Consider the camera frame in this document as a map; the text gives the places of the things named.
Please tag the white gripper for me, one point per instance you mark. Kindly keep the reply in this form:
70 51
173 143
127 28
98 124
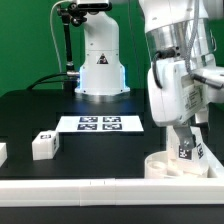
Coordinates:
178 99

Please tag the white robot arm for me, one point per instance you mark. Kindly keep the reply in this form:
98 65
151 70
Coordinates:
174 29

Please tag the white AprilTag base sheet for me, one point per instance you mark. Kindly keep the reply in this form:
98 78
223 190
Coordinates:
72 124

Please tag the white U-shaped barrier frame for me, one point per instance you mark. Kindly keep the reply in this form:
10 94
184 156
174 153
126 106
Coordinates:
96 192

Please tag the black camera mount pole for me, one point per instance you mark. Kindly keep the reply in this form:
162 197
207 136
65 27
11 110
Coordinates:
70 15

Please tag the rear camera on pole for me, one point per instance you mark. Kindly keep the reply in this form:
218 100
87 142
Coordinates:
93 4

